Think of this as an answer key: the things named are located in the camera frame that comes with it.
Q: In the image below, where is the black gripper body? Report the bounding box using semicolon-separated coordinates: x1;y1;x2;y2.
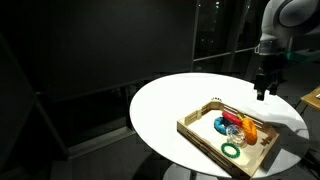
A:
257;52;285;81

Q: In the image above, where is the orange ribbed ring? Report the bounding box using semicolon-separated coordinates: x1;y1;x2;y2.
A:
241;116;259;146

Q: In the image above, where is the thin green ring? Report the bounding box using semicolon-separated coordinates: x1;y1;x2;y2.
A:
220;141;241;160

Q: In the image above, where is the red ring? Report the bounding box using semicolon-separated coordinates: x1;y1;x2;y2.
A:
221;110;245;128

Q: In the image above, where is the white table pedestal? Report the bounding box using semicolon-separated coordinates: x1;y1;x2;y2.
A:
162;162;222;180

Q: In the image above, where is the wooden side table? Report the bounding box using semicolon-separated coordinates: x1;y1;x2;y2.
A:
294;84;320;112

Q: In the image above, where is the wooden slatted tray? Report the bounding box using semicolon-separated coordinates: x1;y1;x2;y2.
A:
176;99;281;180

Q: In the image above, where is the blue ring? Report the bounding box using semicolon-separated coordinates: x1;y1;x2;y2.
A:
213;116;235;136

